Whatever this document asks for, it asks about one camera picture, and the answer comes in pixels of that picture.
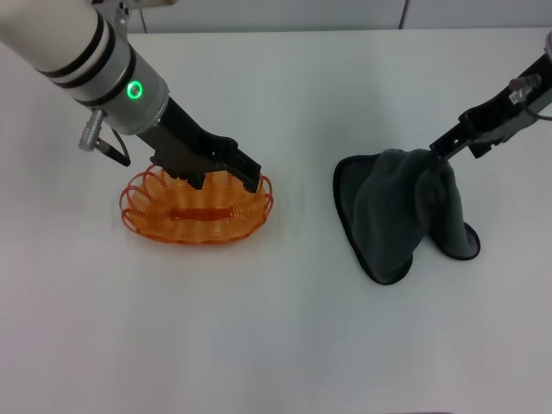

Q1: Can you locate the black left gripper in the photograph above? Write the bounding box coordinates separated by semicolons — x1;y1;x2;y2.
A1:
135;96;264;194

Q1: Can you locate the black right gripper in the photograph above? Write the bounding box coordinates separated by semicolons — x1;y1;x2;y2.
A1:
429;42;552;162

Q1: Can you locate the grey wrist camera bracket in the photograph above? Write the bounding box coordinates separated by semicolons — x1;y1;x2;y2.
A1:
91;0;182;34

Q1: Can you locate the orange woven plastic basket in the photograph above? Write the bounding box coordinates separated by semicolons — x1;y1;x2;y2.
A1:
119;161;276;248

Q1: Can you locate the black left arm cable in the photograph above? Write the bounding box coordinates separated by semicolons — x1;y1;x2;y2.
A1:
78;109;131;168

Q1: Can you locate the dark grey towel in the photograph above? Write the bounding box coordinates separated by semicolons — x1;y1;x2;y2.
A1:
332;147;481;286

